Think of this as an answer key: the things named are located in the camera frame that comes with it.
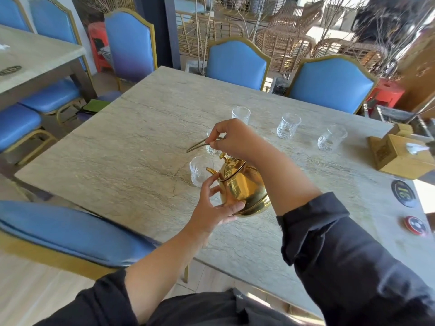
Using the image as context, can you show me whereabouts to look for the wooden cabinet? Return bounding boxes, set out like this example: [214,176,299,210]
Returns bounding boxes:
[395,26,435,113]

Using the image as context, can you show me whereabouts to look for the woven rattan chair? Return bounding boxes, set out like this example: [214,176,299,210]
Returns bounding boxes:
[254,0,324,78]
[311,37,389,74]
[176,11,246,61]

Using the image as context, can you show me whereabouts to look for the person's left forearm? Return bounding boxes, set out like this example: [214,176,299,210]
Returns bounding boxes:
[125,221,212,325]

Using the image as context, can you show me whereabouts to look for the blue padded chair gold frame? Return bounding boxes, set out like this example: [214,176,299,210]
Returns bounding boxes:
[0,0,57,164]
[285,54,379,115]
[205,37,272,91]
[18,0,93,125]
[0,200,189,284]
[97,8,158,103]

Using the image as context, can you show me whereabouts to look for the wooden tissue box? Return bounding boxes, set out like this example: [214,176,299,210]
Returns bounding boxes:
[367,123,435,180]

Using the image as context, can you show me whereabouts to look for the person's right forearm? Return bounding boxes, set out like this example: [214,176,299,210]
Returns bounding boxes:
[252,143,376,279]

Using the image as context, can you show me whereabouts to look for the green folded cloth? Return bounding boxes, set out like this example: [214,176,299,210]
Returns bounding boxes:
[76,99,111,116]

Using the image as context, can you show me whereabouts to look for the golden metal teapot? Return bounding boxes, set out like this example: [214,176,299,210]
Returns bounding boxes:
[186,137,272,218]

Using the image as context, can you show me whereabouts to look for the clear patterned tea glass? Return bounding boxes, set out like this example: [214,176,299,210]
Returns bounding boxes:
[189,156,219,187]
[276,113,302,140]
[205,130,224,157]
[232,106,251,127]
[317,124,348,153]

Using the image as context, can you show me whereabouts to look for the person's black shirt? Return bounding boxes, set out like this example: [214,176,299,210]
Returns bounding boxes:
[33,192,435,326]

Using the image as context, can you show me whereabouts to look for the person's left hand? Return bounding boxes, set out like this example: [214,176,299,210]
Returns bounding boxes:
[185,173,246,237]

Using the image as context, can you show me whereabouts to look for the black round table sign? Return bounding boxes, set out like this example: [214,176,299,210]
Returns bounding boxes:
[390,179,418,208]

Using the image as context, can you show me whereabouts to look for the white paper tissue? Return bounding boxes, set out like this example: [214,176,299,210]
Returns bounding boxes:
[406,142,430,156]

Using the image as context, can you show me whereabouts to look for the person's right hand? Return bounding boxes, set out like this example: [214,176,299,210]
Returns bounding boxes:
[205,118,270,164]

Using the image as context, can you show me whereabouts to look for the red plastic stool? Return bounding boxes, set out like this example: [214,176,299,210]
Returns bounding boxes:
[367,77,406,110]
[87,22,113,73]

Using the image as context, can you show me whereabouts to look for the dry bare branches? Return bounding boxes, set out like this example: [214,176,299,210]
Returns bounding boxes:
[321,0,435,80]
[189,0,283,73]

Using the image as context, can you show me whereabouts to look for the red and black round coaster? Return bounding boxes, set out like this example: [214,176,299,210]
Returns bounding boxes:
[403,216,428,237]

